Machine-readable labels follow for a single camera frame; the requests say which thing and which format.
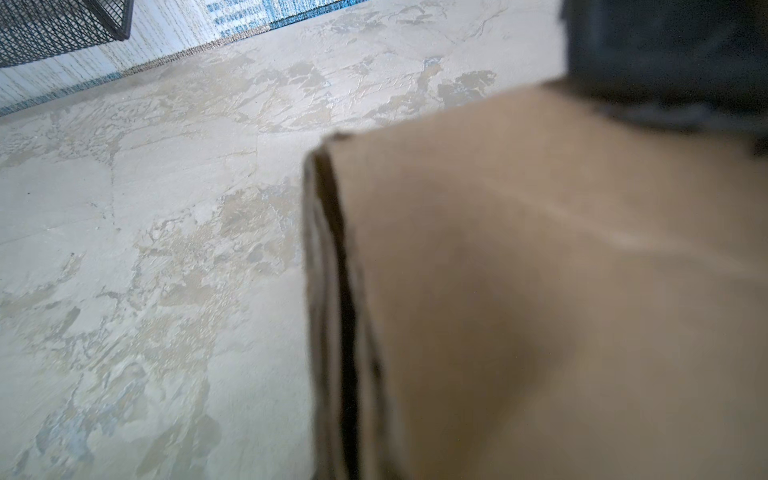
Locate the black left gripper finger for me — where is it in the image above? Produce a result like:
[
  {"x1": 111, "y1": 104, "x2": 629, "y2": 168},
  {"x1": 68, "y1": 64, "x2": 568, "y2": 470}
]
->
[{"x1": 560, "y1": 1, "x2": 767, "y2": 135}]

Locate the brown cardboard box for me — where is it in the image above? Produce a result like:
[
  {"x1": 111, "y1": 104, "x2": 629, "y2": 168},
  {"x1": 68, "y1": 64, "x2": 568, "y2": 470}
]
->
[{"x1": 302, "y1": 82, "x2": 767, "y2": 479}]

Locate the black wire mesh shelf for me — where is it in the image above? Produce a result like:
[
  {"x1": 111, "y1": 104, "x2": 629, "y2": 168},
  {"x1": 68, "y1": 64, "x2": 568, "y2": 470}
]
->
[{"x1": 1, "y1": 0, "x2": 134, "y2": 68}]

